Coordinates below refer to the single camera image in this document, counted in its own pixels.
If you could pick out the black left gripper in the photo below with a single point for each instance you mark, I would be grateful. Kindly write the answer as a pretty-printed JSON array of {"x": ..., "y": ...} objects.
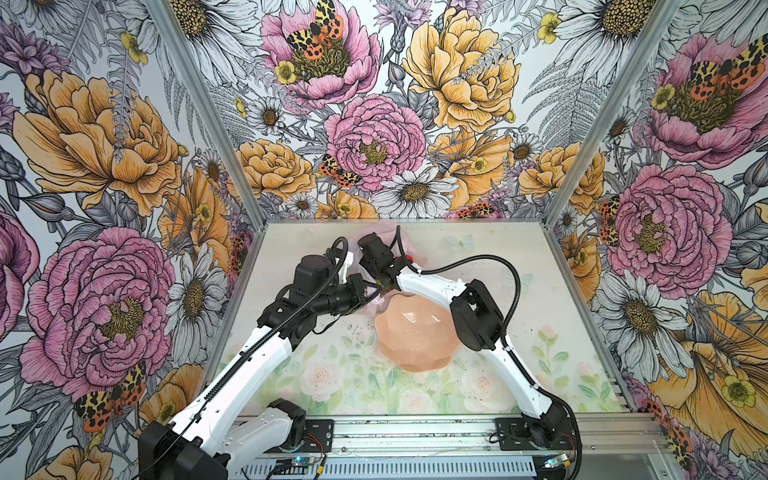
[{"x": 358, "y": 296}]

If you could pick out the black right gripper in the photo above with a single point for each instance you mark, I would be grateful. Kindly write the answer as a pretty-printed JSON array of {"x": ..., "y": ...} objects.
[{"x": 362, "y": 254}]

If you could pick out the pink flower-shaped bowl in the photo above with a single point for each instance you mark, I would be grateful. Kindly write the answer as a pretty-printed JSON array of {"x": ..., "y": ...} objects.
[{"x": 416, "y": 334}]

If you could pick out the pink plastic bag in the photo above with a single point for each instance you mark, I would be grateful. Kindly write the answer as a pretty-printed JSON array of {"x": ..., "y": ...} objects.
[{"x": 386, "y": 231}]

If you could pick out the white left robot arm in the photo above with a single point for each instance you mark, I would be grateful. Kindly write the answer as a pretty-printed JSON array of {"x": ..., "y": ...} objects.
[{"x": 202, "y": 441}]

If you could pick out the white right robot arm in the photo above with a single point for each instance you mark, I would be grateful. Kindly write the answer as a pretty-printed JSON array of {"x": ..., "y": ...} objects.
[{"x": 481, "y": 326}]

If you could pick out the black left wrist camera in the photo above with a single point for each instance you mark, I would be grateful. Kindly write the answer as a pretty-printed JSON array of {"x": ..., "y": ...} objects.
[{"x": 316, "y": 273}]

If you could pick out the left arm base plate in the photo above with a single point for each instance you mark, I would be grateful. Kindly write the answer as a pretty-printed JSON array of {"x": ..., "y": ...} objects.
[{"x": 317, "y": 437}]

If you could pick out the aluminium front rail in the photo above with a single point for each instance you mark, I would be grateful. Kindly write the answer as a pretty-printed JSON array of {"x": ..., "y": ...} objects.
[{"x": 486, "y": 446}]

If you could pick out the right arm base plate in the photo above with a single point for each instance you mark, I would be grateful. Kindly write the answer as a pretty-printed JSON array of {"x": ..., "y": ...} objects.
[{"x": 527, "y": 434}]

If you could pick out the left aluminium corner post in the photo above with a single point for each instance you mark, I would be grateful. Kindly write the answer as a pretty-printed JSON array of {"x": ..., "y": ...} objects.
[{"x": 171, "y": 34}]

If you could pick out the aluminium corner post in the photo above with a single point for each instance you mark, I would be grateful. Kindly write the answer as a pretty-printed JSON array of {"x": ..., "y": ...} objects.
[
  {"x": 659, "y": 20},
  {"x": 171, "y": 34}
]

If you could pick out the right aluminium corner post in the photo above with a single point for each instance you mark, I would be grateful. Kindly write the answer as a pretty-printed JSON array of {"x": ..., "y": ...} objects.
[{"x": 659, "y": 20}]

